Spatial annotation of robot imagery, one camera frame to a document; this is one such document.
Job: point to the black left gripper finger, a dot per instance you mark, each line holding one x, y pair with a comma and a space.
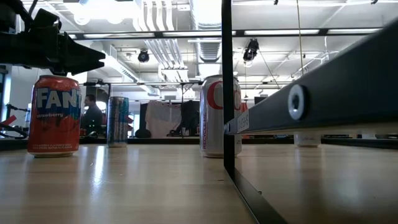
81, 67
79, 51

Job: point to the red Fanta strawberry can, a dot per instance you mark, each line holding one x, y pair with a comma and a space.
54, 124

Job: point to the slim teal and silver can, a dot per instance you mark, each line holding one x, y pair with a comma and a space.
117, 124

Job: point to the silver Diet Coke can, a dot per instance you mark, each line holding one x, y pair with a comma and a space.
211, 124

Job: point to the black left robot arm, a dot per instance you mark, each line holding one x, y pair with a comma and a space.
9, 18

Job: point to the person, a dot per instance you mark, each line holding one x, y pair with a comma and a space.
91, 116

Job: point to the black ceiling spotlight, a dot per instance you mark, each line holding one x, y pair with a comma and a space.
250, 49
143, 56

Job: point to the red flat object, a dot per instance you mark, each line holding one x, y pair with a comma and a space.
8, 120

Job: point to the black dome-shaped object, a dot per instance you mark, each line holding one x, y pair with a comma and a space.
143, 133

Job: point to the white hanging cloth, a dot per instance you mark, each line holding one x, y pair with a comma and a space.
161, 118

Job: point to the dark hanging cloth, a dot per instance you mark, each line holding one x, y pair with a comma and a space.
190, 116

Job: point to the orange hanging cloth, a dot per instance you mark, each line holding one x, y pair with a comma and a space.
244, 107

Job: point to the black monitor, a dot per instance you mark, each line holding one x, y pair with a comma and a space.
259, 100

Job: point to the white round washer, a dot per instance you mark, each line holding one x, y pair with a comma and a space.
297, 102

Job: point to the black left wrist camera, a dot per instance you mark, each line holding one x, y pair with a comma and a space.
46, 21

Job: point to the black background rig frame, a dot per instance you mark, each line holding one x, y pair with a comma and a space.
140, 83

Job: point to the black table rig frame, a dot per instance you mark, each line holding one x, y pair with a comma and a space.
161, 141

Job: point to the silver ventilation duct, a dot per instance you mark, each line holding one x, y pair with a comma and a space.
208, 31

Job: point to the black frame bin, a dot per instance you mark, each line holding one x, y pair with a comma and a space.
342, 77

